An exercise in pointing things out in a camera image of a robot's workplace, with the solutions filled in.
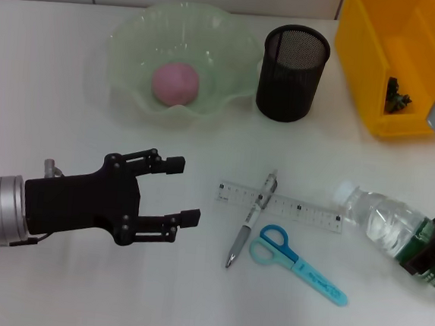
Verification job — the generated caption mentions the grey white ballpoint pen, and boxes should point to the grey white ballpoint pen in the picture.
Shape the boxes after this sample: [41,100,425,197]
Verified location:
[224,164,281,274]

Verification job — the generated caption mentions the left gripper grey cable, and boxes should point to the left gripper grey cable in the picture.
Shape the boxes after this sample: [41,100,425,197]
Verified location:
[0,229,51,258]

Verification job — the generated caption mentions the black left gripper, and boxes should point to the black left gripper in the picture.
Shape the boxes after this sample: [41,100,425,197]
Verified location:
[20,137,208,254]

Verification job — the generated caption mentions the clear plastic ruler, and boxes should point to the clear plastic ruler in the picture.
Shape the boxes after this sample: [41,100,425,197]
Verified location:
[212,177,348,235]

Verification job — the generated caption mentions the pink peach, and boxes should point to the pink peach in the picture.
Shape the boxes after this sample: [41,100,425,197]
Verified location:
[148,60,203,110]

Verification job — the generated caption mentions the green glass fruit bowl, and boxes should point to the green glass fruit bowl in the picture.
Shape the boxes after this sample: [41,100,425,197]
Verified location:
[100,0,269,132]

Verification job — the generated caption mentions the clear water bottle green label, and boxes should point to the clear water bottle green label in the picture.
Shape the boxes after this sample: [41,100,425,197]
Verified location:
[323,179,435,302]

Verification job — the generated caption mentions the left gripper silver plug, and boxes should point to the left gripper silver plug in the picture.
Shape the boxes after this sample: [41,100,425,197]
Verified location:
[42,157,67,179]

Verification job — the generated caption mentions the yellow plastic bin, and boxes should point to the yellow plastic bin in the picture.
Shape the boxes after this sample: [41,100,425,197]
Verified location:
[325,0,435,144]

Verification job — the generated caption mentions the blue turquoise scissors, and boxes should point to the blue turquoise scissors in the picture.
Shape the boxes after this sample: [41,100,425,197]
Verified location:
[244,222,355,309]

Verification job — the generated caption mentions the black mesh pen holder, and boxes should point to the black mesh pen holder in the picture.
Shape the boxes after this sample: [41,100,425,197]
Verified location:
[253,21,334,127]

